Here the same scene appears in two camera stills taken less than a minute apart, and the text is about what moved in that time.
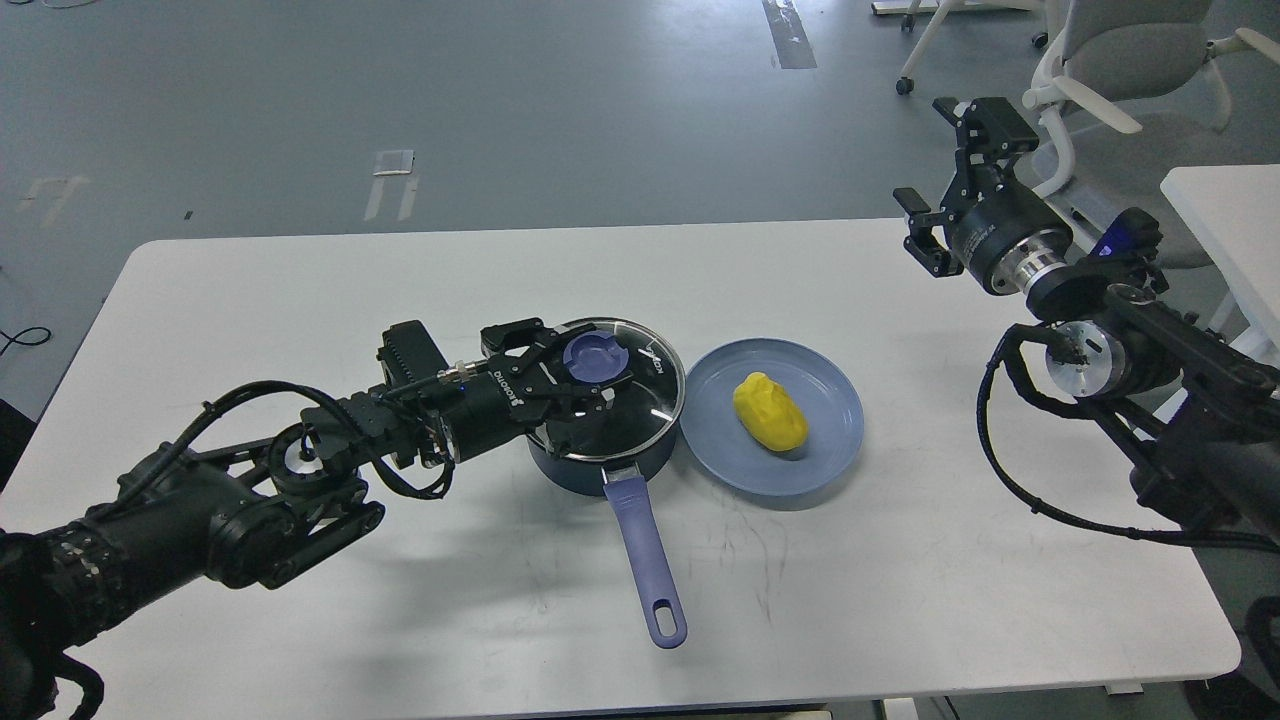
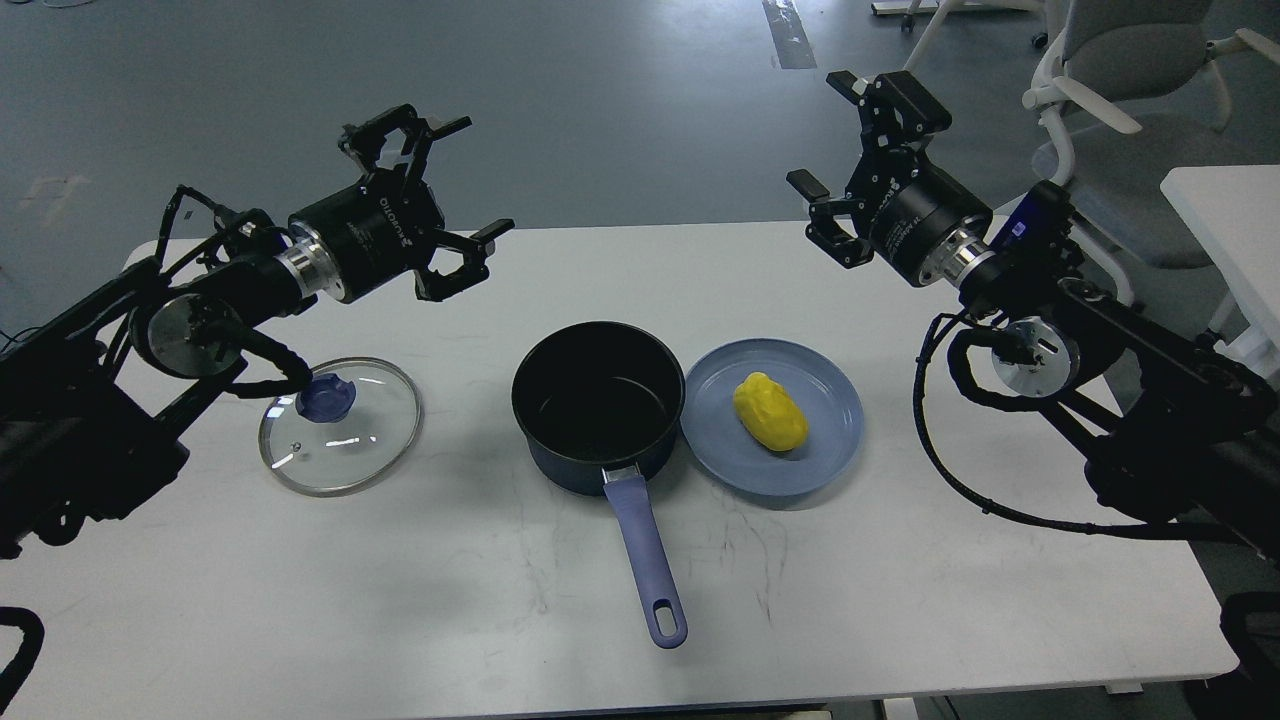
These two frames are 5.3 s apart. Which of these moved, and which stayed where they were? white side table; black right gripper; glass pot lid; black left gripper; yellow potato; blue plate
Moved: black left gripper; black right gripper; glass pot lid
Stayed: yellow potato; blue plate; white side table
